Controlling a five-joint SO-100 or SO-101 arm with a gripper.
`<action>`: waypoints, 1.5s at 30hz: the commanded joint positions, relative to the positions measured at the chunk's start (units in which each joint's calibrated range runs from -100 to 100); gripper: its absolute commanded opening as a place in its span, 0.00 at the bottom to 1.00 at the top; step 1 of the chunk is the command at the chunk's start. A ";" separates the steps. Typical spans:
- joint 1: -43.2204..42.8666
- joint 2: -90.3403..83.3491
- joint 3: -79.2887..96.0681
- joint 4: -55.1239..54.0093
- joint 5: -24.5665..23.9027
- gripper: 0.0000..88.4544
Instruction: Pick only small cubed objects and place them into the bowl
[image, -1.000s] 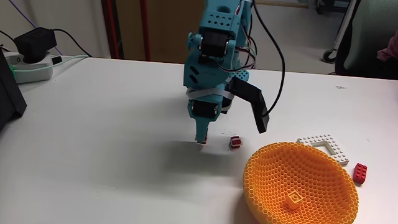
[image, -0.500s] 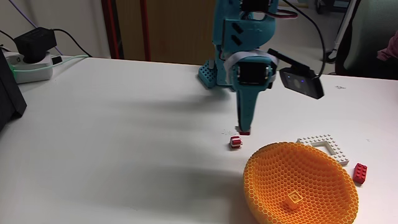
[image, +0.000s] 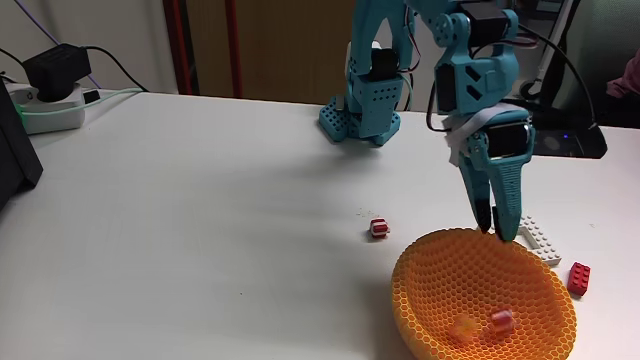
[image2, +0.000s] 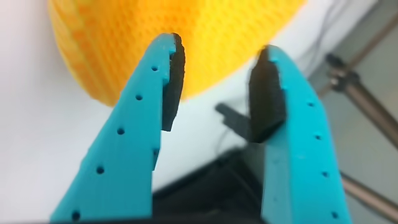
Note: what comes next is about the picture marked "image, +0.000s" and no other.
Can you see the small red white striped cube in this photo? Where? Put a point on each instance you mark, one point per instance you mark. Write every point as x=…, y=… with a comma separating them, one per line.
x=379, y=227
x=501, y=322

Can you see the small yellow cube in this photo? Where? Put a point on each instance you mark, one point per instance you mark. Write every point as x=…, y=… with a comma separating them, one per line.
x=465, y=328

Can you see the orange honeycomb bowl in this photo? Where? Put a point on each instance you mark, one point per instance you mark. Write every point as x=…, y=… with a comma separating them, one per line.
x=450, y=280

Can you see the white toy brick plate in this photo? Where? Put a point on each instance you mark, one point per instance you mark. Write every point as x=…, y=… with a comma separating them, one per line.
x=542, y=245

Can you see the white wheeled stand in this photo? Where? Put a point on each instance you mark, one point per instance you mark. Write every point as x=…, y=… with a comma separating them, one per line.
x=550, y=50

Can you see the red toy brick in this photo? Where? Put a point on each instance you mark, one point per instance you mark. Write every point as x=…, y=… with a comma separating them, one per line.
x=578, y=278

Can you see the person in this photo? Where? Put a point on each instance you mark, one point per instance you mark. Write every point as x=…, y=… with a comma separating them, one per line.
x=627, y=80

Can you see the dark office chair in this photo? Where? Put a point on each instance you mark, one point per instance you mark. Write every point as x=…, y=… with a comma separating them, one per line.
x=605, y=45

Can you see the brown wooden panel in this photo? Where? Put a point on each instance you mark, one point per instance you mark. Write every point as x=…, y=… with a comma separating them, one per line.
x=285, y=50

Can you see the white power strip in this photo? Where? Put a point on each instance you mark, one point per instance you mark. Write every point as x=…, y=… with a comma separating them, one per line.
x=55, y=112

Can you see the black power adapter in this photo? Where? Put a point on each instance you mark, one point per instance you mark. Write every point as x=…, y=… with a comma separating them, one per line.
x=56, y=70

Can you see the black flat device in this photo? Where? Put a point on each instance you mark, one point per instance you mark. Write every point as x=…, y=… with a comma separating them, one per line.
x=15, y=155

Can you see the black camera box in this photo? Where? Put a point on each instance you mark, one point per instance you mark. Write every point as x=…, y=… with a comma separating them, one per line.
x=570, y=142

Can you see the red metal post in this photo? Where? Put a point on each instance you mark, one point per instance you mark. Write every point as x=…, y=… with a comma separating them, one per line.
x=177, y=47

